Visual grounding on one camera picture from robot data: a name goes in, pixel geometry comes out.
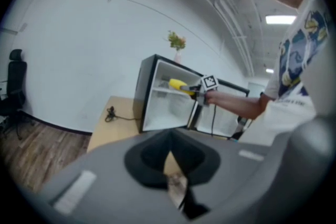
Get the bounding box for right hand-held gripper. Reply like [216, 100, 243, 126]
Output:
[180, 74, 220, 108]

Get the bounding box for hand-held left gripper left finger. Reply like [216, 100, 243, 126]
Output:
[124, 130, 173, 190]

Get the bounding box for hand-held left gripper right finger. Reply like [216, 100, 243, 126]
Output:
[170, 130, 222, 220]

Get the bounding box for yellow corn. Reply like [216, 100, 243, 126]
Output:
[168, 78, 196, 97]

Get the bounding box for black mini fridge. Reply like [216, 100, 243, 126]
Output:
[133, 54, 250, 139]

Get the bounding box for person's right forearm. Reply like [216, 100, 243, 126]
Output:
[205, 90, 271, 121]

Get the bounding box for pink vase with flowers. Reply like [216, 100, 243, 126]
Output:
[166, 30, 187, 65]

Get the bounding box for white ceiling pipes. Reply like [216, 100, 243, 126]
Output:
[203, 0, 256, 78]

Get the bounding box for person's printed white t-shirt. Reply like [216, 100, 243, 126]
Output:
[239, 0, 332, 147]

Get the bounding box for large rectangular ceiling light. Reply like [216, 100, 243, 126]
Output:
[265, 15, 298, 25]

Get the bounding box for black office chair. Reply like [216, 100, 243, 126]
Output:
[0, 48, 28, 140]

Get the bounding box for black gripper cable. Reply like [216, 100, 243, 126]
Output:
[211, 103, 217, 137]

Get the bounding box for black power cable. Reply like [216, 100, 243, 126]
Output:
[104, 105, 143, 123]

